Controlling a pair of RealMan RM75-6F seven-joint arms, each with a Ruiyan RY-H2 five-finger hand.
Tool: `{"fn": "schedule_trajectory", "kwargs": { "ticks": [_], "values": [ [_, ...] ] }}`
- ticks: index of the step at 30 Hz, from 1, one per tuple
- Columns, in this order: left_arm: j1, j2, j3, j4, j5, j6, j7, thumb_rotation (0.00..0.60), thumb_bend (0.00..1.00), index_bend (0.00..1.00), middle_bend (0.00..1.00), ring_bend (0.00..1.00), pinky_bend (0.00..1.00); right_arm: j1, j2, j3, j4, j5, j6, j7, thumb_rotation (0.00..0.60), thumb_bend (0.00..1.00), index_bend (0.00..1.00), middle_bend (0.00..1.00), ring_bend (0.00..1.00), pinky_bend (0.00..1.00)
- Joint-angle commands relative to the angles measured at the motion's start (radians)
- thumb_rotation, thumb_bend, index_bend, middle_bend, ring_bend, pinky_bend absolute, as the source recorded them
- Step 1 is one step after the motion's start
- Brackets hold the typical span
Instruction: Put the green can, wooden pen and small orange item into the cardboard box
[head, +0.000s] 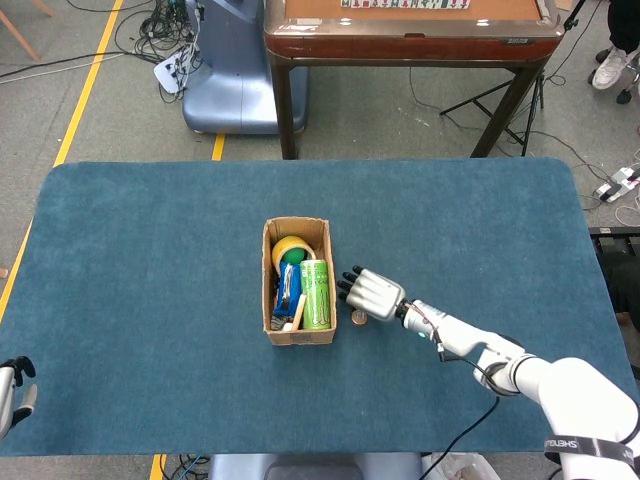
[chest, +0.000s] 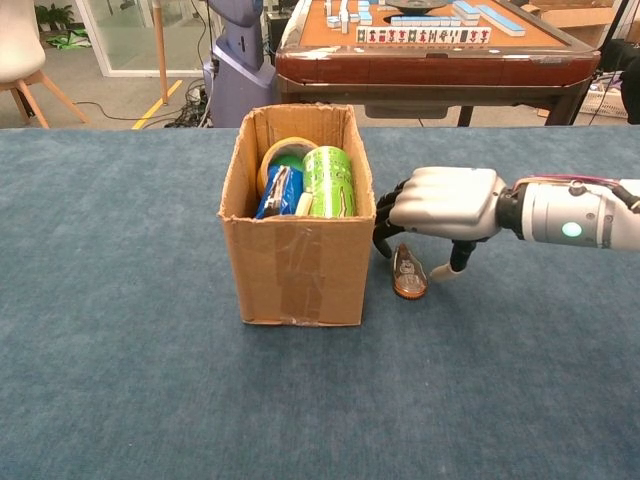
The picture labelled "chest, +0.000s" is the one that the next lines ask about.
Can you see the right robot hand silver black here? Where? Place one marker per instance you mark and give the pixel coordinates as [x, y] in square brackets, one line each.
[450, 200]

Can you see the green drink can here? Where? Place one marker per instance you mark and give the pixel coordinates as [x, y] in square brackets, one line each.
[330, 180]

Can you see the small wooden stick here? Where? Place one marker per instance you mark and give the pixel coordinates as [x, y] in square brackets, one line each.
[304, 205]

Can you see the open cardboard box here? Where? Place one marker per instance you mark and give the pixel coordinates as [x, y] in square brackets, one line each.
[300, 270]

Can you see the yellow tape roll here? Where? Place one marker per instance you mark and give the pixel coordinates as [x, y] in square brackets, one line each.
[277, 147]

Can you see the brown mahjong table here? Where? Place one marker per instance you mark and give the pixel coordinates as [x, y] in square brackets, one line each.
[425, 70]

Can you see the blue snack packet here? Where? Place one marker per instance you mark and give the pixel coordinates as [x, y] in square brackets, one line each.
[285, 192]

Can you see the face-showing mahjong tile row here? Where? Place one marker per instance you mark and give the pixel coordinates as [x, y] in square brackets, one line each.
[425, 35]

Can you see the short blue-backed tile row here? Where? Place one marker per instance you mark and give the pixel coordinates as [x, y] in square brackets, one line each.
[425, 21]

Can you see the white plastic basket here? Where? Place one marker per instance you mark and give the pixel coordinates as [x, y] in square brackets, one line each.
[605, 105]

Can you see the long blue-backed tile row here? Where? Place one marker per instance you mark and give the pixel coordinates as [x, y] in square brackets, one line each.
[500, 20]

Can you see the stacked blue-backed tiles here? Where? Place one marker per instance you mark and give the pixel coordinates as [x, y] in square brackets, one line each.
[466, 10]

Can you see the black trouser leg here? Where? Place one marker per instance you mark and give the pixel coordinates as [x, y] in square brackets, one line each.
[632, 100]

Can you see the black tripod stand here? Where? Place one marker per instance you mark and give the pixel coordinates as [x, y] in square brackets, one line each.
[616, 22]

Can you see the wooden pole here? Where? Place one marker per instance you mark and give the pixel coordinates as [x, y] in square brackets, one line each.
[160, 50]

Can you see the blue carpet table mat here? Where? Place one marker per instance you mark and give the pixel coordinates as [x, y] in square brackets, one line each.
[125, 300]

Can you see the white framed glass partition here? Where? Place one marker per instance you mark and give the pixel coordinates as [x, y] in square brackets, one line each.
[130, 73]

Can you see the green fabric heap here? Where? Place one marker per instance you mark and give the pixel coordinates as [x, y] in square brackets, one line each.
[70, 39]

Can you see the green potted plant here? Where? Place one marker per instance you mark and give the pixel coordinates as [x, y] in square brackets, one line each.
[55, 15]

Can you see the white chair wooden legs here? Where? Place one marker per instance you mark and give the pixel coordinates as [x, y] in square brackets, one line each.
[17, 45]

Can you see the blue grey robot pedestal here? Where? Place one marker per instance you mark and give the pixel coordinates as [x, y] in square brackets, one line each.
[235, 75]

